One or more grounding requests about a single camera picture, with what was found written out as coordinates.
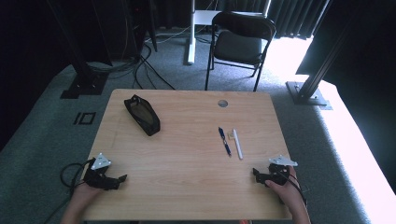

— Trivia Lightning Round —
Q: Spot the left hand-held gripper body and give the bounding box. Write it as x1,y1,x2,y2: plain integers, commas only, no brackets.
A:
82,152,120,190

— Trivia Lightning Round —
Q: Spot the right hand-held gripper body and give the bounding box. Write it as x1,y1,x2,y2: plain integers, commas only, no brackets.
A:
264,154,299,187

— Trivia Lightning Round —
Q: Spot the white pen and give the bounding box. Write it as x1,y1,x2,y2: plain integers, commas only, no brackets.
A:
232,128,245,161

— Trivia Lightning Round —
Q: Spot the blue pen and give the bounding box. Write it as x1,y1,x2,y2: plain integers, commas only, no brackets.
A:
218,126,233,158

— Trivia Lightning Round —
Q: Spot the black mesh pencil case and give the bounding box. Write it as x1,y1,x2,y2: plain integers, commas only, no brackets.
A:
123,94,162,137

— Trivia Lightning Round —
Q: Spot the person's left hand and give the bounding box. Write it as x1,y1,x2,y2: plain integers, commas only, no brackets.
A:
72,181,105,204

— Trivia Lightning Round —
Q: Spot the person's right hand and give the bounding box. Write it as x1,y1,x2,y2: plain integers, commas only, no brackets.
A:
264,165,301,207

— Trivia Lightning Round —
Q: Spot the black metal stand with base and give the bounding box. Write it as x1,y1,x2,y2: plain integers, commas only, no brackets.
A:
285,18,353,107
46,0,110,100

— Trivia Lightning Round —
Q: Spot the black folding chair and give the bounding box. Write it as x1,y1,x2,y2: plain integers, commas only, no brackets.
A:
204,10,277,93

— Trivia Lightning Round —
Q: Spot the dark pleated curtain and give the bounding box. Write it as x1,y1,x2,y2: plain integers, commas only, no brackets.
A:
214,0,332,40

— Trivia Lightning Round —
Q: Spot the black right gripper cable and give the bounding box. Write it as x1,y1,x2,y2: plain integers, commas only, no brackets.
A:
277,169,310,209

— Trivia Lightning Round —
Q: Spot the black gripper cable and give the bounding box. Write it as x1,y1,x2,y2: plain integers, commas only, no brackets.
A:
277,169,310,209
42,158,95,224

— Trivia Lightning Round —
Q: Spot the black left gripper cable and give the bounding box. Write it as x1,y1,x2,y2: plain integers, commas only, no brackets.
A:
42,158,95,224

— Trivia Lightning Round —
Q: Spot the bundle of floor cables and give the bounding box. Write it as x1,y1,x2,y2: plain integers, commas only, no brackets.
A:
84,29,177,91

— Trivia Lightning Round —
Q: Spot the white desk frame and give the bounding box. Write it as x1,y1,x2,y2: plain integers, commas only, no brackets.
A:
186,0,273,66

